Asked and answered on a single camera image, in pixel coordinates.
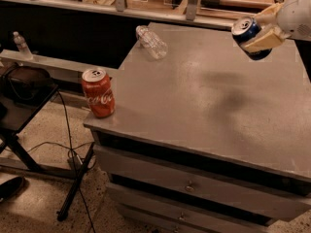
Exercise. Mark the red coca-cola can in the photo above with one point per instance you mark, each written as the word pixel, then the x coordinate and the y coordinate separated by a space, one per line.
pixel 98 92

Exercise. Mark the cabinet drawer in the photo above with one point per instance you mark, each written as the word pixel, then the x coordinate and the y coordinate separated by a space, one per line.
pixel 221 196
pixel 174 216

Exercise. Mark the top cabinet drawer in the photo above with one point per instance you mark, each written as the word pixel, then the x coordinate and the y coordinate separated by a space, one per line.
pixel 221 196

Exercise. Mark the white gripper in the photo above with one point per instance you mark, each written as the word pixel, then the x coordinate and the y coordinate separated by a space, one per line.
pixel 293 19

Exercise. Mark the dark brown bag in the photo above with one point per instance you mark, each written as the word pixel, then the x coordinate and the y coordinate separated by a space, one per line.
pixel 23 84

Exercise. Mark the long back counter rail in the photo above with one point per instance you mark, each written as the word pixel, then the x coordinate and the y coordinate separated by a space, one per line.
pixel 198 21

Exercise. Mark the middle cabinet drawer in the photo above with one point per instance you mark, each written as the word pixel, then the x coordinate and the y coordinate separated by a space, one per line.
pixel 174 216

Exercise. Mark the black shoe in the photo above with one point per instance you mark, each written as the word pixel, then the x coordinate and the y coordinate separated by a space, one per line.
pixel 11 187

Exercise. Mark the grey low shelf ledge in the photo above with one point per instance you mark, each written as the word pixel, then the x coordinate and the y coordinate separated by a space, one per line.
pixel 60 69

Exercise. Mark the grey drawer cabinet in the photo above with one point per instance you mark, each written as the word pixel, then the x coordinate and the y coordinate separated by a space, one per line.
pixel 207 106

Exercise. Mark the clear plastic bottle lying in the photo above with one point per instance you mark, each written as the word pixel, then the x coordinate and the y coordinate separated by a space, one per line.
pixel 151 42

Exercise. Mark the small upright water bottle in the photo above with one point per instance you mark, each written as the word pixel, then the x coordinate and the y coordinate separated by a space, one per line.
pixel 22 46

